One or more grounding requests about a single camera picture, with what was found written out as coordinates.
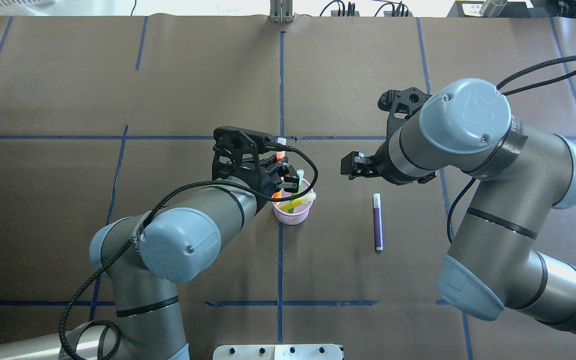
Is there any green highlighter pen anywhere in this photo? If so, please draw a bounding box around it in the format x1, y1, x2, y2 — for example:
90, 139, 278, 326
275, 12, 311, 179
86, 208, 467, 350
295, 169, 305, 195

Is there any pink plastic pen holder cup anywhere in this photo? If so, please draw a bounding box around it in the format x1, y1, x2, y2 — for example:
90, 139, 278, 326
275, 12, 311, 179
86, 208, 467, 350
272, 178, 314, 226

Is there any yellow highlighter pen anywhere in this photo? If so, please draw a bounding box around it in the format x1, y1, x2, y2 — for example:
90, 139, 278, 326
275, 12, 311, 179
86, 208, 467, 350
278, 193, 317, 212

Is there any purple marker pen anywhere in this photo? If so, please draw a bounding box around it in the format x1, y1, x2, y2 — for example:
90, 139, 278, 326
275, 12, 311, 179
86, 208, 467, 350
372, 193, 384, 253

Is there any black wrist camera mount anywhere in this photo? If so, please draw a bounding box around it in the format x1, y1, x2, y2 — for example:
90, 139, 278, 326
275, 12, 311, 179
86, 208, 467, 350
211, 126, 277, 187
377, 87, 431, 137

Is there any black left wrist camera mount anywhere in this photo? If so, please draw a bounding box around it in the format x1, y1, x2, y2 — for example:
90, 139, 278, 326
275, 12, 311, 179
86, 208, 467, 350
211, 126, 277, 187

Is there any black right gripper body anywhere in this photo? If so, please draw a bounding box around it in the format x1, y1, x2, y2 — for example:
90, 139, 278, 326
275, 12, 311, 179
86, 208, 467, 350
363, 150, 394, 182

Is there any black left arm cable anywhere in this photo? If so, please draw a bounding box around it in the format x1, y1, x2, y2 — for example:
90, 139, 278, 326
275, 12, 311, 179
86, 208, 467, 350
58, 144, 320, 360

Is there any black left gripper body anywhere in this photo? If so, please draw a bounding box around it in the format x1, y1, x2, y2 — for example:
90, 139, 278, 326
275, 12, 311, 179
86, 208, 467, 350
260, 156, 290, 193

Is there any orange highlighter pen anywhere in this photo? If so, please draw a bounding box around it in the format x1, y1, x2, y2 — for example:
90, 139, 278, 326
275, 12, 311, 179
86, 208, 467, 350
272, 137, 287, 200

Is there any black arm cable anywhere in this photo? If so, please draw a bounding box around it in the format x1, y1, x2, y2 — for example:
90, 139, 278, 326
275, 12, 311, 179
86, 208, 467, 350
446, 54, 576, 244
58, 144, 320, 360

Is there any aluminium frame post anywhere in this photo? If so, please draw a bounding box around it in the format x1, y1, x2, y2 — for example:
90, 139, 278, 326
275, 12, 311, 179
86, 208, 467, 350
269, 0, 294, 24

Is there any black box on desk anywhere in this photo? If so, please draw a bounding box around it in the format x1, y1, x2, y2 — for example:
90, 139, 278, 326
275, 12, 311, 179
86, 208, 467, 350
446, 0, 531, 19

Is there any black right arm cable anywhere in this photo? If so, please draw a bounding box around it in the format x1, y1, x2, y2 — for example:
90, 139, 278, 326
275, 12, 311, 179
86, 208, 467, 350
446, 54, 576, 244

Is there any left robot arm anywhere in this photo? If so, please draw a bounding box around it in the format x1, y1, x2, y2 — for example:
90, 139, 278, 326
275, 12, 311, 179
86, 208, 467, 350
0, 155, 312, 360

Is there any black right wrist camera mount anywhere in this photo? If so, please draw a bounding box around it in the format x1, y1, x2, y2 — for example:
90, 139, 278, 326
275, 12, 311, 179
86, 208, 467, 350
377, 87, 431, 137

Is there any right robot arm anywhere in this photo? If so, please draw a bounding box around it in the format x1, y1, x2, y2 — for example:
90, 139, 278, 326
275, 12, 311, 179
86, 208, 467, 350
340, 78, 576, 335

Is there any small metal cup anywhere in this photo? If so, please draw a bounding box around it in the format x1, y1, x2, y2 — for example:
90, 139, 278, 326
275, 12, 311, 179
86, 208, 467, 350
478, 0, 508, 18

